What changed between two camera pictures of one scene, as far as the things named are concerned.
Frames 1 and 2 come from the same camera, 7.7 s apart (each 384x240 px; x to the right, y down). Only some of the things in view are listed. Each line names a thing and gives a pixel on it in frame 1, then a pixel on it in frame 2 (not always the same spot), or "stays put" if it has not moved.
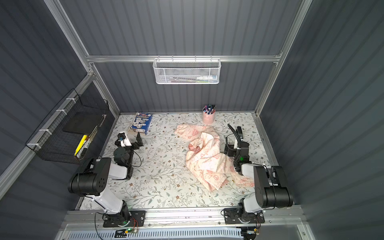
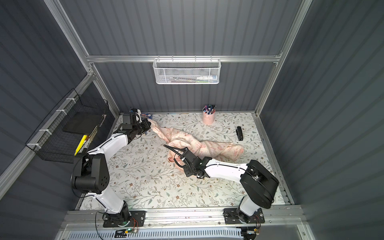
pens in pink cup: x=209 y=109 stays put
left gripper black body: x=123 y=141 → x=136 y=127
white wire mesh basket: x=187 y=71 stays put
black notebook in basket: x=83 y=123 stays put
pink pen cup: x=208 y=119 stays put
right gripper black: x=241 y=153 → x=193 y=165
